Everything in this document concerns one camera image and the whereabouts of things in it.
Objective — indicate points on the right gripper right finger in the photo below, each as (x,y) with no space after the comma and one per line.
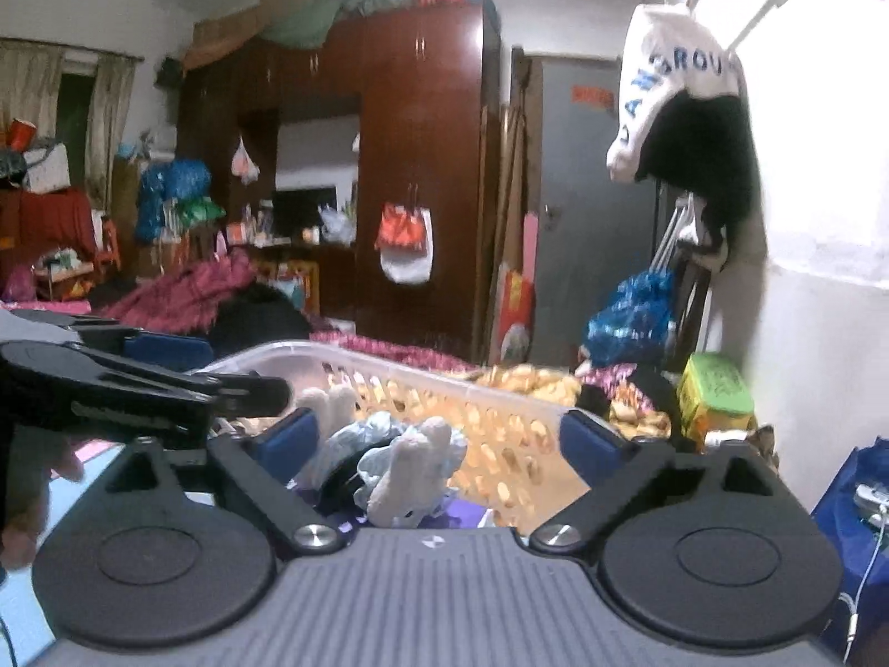
(617,472)

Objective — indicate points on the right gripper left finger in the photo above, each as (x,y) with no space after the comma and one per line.
(253,476)

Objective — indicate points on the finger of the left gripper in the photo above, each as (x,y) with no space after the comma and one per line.
(167,350)
(247,395)

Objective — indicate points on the person's left hand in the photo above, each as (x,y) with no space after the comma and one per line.
(36,456)

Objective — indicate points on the magenta blanket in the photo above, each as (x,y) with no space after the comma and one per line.
(186,301)

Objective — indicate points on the white plastic laundry basket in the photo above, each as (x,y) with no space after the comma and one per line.
(513,465)

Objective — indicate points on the green box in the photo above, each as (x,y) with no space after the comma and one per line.
(713,397)

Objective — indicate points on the blue plastic bag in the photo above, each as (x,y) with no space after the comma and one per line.
(634,326)

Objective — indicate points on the white socks bundle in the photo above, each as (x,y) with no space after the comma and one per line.
(397,474)

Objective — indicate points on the blue bags pile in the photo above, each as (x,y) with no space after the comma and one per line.
(172,199)

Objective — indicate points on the orange white hanging bag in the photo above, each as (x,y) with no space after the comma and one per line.
(405,244)

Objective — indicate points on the grey door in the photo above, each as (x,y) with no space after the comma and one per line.
(592,232)

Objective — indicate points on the blue tote bag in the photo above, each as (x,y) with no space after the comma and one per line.
(858,627)

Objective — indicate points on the dark red wooden wardrobe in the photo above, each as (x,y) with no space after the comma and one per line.
(423,83)

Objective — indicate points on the beige curtains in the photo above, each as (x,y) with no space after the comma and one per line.
(31,79)

